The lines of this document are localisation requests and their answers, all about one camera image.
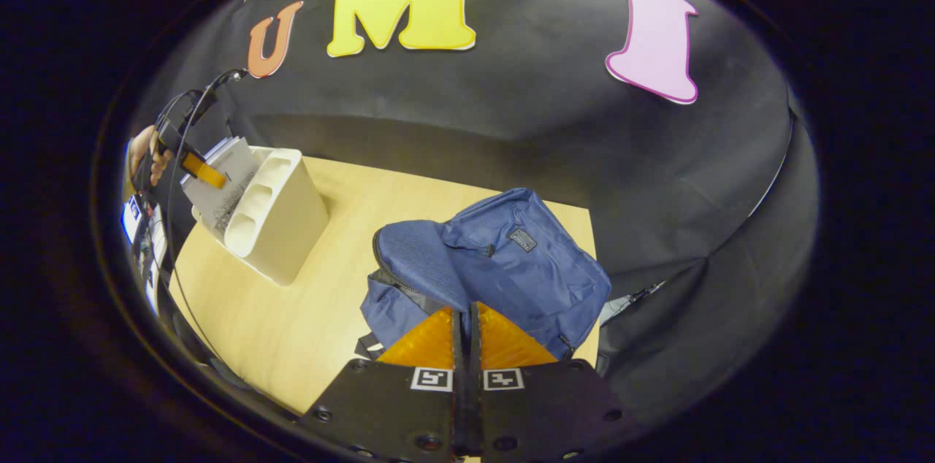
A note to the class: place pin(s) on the black backdrop cloth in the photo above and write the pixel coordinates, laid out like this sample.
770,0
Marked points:
511,127

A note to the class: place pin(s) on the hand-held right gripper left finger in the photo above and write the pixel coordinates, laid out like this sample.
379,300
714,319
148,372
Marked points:
380,412

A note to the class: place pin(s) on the white book with dark print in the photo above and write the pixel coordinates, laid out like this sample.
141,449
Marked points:
234,201

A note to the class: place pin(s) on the white side table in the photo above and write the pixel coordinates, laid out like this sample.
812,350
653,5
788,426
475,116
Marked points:
152,258

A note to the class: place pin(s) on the blue schoolbag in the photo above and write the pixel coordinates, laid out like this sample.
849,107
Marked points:
511,266

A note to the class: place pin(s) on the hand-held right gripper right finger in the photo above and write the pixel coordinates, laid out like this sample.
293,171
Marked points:
548,412

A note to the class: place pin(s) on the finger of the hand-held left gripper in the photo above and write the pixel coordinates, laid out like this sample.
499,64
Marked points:
204,171

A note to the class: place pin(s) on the blue and white wall poster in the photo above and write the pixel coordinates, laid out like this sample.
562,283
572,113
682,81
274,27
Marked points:
131,218

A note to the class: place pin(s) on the white plastic bookshelf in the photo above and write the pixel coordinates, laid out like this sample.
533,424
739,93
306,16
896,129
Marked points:
281,229

